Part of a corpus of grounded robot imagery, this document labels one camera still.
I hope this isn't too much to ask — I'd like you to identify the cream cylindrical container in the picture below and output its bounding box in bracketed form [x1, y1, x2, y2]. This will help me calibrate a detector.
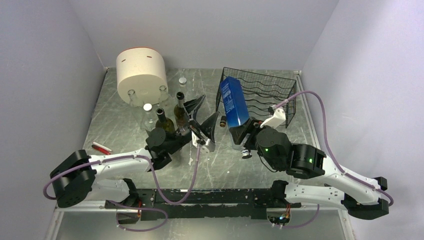
[116, 47, 168, 105]

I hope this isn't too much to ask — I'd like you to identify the clear glass bottle by container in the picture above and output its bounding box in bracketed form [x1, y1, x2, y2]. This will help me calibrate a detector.
[127, 89, 143, 107]

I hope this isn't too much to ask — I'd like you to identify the clear open-neck glass bottle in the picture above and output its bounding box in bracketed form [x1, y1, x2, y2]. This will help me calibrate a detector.
[158, 85, 175, 111]

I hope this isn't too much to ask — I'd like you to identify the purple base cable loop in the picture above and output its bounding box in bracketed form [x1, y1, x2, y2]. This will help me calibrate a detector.
[105, 200, 169, 232]

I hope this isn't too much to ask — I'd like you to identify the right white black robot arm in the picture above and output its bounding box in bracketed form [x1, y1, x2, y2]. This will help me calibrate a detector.
[229, 119, 389, 220]

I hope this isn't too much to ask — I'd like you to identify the olive wine bottle white label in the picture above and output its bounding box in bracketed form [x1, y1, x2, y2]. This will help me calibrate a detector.
[173, 91, 189, 133]

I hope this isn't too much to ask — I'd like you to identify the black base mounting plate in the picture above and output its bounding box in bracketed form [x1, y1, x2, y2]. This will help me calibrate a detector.
[104, 188, 301, 221]

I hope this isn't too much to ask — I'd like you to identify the dark green wine bottle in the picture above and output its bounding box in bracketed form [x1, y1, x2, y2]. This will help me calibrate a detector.
[155, 108, 176, 134]

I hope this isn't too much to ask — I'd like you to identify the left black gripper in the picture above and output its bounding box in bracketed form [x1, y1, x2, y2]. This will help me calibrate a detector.
[166, 95, 219, 155]

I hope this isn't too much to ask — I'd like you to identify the black wire wine rack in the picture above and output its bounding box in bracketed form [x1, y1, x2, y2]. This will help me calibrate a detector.
[220, 67, 297, 121]

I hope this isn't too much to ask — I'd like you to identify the clear bottle silver cap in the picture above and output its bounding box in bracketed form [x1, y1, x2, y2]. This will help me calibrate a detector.
[178, 77, 192, 100]

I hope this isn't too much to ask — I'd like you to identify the clear bottle white cap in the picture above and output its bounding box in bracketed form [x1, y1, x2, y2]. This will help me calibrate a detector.
[140, 103, 158, 132]

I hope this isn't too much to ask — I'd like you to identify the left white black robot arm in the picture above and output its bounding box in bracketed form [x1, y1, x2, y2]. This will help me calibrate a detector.
[43, 95, 220, 208]

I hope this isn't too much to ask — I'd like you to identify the clear bottle black gold label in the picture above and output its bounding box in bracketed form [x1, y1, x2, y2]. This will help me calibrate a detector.
[219, 115, 227, 128]

